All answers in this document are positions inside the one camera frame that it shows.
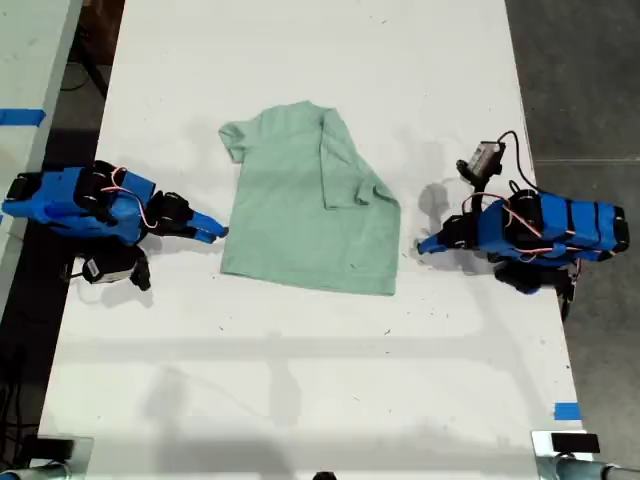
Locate small black box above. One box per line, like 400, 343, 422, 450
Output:
33, 437, 77, 459
550, 432, 601, 455

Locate long blue tape strip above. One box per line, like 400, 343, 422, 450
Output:
0, 107, 48, 127

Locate camera black cable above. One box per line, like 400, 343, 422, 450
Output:
63, 255, 86, 282
496, 130, 540, 195

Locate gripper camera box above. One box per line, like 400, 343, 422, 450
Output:
456, 140, 507, 185
81, 247, 152, 293

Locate pale green T-shirt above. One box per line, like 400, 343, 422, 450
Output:
218, 100, 403, 297

